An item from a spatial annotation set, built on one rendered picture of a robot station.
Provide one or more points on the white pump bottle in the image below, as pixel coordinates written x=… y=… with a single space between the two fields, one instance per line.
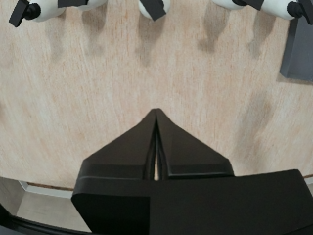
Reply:
x=289 y=9
x=35 y=10
x=85 y=5
x=237 y=4
x=154 y=9

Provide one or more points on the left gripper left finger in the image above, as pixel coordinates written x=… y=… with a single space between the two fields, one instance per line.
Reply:
x=129 y=154

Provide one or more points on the grey tray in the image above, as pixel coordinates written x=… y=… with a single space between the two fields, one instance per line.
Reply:
x=297 y=61

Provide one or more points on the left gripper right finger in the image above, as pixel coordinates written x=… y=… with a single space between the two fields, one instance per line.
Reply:
x=184 y=156

